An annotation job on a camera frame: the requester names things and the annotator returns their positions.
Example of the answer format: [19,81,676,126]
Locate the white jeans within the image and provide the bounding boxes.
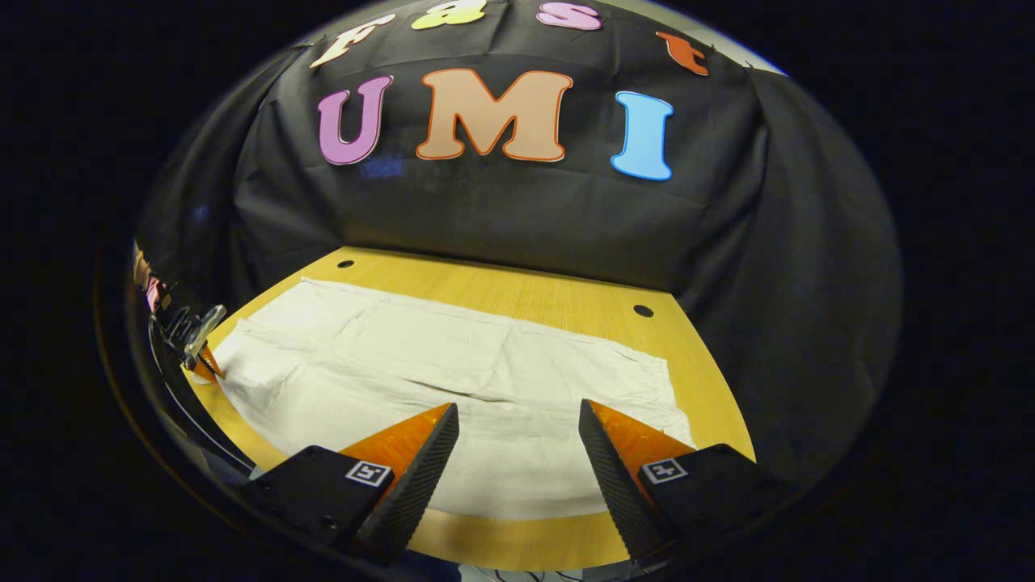
[212,277,696,521]

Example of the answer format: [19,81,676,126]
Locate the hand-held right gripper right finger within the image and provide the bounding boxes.
[578,399,797,565]

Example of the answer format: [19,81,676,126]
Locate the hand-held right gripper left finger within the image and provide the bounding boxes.
[243,403,460,567]

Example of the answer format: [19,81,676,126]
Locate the black backdrop cloth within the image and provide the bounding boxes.
[133,0,902,486]

